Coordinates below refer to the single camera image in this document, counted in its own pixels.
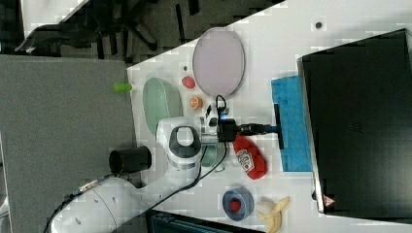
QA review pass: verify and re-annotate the small green object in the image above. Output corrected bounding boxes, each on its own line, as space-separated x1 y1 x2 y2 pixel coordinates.
114 83 133 92

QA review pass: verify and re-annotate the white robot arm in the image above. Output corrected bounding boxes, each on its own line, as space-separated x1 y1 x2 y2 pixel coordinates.
44 107 282 233

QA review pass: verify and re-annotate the blue plastic cup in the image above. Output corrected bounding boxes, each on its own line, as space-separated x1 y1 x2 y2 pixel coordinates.
223 187 255 221

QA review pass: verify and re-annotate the toy strawberry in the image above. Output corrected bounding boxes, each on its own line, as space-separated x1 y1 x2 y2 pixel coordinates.
182 76 195 89

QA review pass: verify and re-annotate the toy peeled banana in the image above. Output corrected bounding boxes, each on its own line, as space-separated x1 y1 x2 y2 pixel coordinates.
256 196 291 233

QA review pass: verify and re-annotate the black and steel toaster oven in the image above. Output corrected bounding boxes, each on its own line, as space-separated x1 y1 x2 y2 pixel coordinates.
271 28 412 219

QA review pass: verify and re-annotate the lavender round plate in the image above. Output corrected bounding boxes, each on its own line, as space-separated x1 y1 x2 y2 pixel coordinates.
192 27 245 97

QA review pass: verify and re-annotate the green perforated colander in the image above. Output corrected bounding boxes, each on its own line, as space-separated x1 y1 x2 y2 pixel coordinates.
143 78 184 134

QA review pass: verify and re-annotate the small red toy in cup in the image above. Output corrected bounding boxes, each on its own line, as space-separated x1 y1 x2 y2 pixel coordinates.
229 199 241 212

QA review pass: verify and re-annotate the black utensil holder pot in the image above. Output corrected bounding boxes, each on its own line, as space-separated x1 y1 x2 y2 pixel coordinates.
109 146 152 174

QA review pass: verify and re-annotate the black office chair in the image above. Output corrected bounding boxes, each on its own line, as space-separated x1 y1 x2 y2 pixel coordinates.
14 0 202 62

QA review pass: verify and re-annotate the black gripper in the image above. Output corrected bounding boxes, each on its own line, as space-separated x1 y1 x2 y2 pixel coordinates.
217 118 278 143

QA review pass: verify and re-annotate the green plastic cup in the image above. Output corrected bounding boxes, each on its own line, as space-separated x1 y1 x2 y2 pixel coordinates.
201 145 225 173

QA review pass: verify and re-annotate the toy orange half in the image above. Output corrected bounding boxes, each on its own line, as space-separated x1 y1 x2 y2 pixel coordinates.
189 95 203 110

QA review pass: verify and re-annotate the red ketchup bottle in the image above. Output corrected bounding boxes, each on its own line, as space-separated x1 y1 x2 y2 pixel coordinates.
233 135 267 180

